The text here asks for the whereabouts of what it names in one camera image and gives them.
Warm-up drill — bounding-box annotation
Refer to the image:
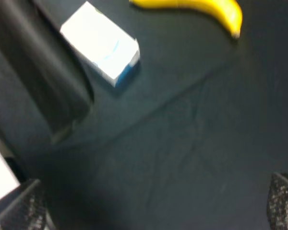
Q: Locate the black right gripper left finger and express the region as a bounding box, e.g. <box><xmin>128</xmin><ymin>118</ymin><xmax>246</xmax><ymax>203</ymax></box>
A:
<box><xmin>0</xmin><ymin>179</ymin><xmax>55</xmax><ymax>230</ymax></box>

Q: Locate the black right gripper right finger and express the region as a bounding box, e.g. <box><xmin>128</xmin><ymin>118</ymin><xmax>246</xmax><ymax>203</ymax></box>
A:
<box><xmin>266</xmin><ymin>172</ymin><xmax>288</xmax><ymax>230</ymax></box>

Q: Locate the black glasses case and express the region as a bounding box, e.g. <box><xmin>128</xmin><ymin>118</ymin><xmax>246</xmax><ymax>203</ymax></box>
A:
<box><xmin>0</xmin><ymin>0</ymin><xmax>94</xmax><ymax>143</ymax></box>

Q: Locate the black tablecloth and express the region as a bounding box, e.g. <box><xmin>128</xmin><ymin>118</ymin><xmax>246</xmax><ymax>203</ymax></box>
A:
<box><xmin>0</xmin><ymin>0</ymin><xmax>288</xmax><ymax>230</ymax></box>

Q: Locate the white milk carton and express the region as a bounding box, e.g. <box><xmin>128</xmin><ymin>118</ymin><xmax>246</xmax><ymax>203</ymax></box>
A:
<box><xmin>60</xmin><ymin>1</ymin><xmax>140</xmax><ymax>87</ymax></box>

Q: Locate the yellow banana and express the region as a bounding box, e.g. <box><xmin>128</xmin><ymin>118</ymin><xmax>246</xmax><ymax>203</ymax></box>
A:
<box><xmin>129</xmin><ymin>0</ymin><xmax>243</xmax><ymax>39</ymax></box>

